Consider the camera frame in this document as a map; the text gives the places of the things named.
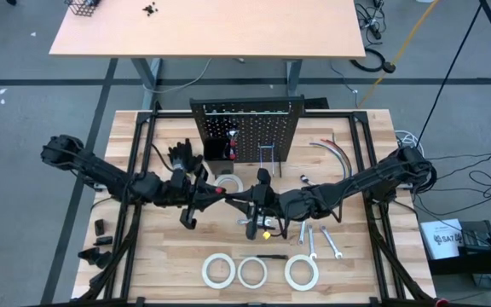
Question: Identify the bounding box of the black aluminium table frame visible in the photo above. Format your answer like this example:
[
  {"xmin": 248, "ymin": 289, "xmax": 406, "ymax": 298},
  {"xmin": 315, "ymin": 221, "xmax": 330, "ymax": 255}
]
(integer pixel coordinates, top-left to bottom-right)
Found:
[{"xmin": 72, "ymin": 100, "xmax": 438, "ymax": 307}]

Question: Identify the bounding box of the multicoloured cable bundle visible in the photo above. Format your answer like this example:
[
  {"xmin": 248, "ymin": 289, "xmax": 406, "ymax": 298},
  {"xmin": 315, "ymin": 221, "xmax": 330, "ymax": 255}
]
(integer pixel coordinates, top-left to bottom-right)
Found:
[{"xmin": 299, "ymin": 134, "xmax": 355, "ymax": 184}]

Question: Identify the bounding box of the black pegboard bin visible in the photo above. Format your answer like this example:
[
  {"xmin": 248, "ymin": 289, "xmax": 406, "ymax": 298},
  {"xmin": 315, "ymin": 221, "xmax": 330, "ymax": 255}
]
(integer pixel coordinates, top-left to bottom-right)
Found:
[{"xmin": 202, "ymin": 136, "xmax": 236, "ymax": 176}]

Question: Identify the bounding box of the black metal pegboard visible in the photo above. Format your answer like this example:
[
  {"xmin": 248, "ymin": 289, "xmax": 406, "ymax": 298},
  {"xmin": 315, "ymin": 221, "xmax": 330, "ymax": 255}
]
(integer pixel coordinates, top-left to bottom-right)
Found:
[{"xmin": 188, "ymin": 96, "xmax": 330, "ymax": 164}]

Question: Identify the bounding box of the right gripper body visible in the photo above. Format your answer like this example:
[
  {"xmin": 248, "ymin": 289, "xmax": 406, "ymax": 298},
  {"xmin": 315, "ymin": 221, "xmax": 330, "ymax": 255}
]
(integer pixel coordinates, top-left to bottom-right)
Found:
[{"xmin": 244, "ymin": 167, "xmax": 288, "ymax": 241}]

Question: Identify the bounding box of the wire double pegboard hook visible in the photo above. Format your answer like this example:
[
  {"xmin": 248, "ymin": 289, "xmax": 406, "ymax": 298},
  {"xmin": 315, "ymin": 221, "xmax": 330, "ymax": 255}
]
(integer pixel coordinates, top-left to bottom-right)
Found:
[{"xmin": 258, "ymin": 142, "xmax": 281, "ymax": 177}]

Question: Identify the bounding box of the tan office desk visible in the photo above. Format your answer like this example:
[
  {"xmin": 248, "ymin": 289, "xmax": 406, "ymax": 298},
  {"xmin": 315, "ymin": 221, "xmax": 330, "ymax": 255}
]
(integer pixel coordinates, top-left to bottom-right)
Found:
[{"xmin": 48, "ymin": 0, "xmax": 367, "ymax": 111}]

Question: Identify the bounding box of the black wire basket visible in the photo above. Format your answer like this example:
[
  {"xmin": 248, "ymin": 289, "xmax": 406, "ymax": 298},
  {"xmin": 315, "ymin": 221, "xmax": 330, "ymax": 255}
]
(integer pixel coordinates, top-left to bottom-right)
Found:
[{"xmin": 64, "ymin": 0, "xmax": 101, "ymax": 18}]

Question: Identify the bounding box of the black grey work glove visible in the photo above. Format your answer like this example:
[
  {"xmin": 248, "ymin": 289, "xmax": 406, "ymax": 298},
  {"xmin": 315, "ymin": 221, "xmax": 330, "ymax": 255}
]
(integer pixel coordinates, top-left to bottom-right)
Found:
[{"xmin": 166, "ymin": 138, "xmax": 204, "ymax": 174}]

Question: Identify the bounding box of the white masking tape roll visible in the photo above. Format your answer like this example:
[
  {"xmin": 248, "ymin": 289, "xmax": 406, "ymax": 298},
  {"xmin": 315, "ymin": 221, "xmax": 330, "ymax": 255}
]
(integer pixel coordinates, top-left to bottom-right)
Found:
[
  {"xmin": 200, "ymin": 252, "xmax": 237, "ymax": 290},
  {"xmin": 237, "ymin": 256, "xmax": 269, "ymax": 290},
  {"xmin": 283, "ymin": 253, "xmax": 320, "ymax": 293},
  {"xmin": 213, "ymin": 172, "xmax": 245, "ymax": 195}
]

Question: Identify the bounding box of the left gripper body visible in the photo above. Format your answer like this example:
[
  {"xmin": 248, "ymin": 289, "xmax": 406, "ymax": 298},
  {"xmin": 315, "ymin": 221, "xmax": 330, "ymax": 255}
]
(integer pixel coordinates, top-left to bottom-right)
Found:
[{"xmin": 154, "ymin": 163, "xmax": 211, "ymax": 232}]

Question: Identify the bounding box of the black floor cable tangle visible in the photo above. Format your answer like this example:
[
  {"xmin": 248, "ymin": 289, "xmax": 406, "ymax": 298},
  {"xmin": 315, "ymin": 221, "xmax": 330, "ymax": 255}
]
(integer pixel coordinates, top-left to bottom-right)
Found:
[{"xmin": 354, "ymin": 0, "xmax": 388, "ymax": 43}]

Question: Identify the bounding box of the black equipment cart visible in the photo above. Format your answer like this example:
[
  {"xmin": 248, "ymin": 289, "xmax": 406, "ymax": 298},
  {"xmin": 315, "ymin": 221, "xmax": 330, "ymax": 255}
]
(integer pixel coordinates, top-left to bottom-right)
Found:
[{"xmin": 424, "ymin": 219, "xmax": 491, "ymax": 293}]

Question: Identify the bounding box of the black cable coil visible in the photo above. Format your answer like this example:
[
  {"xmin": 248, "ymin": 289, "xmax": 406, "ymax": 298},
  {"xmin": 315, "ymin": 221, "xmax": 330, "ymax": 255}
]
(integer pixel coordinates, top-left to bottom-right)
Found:
[{"xmin": 349, "ymin": 46, "xmax": 397, "ymax": 74}]

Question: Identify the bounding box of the white cable coil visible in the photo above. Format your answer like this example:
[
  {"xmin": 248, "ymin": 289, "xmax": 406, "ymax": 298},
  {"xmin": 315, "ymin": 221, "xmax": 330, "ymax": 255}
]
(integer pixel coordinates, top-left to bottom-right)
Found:
[{"xmin": 394, "ymin": 129, "xmax": 421, "ymax": 150}]

